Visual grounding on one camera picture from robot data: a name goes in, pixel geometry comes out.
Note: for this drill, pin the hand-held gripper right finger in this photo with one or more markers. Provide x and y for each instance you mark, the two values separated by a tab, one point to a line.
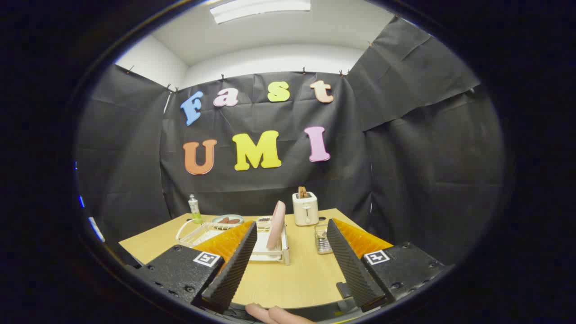
351	265

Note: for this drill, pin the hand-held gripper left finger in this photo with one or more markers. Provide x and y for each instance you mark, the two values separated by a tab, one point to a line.
234	270

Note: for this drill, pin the white dish rack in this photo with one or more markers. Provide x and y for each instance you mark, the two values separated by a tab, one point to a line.
263	247

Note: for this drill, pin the pink plate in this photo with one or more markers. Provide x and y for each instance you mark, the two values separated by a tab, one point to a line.
275	225

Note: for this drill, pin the pale green plate with food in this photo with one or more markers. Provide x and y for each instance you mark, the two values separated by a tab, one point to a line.
235	217

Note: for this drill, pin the green dish soap bottle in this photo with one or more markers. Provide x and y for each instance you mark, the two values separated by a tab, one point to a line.
195	209

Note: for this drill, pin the white toaster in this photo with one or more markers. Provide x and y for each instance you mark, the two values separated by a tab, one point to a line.
305	209

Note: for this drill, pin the brown bread slice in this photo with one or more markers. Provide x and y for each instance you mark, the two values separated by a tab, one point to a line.
303	192

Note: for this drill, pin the ceiling light panel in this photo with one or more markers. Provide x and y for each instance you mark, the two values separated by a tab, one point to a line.
261	9

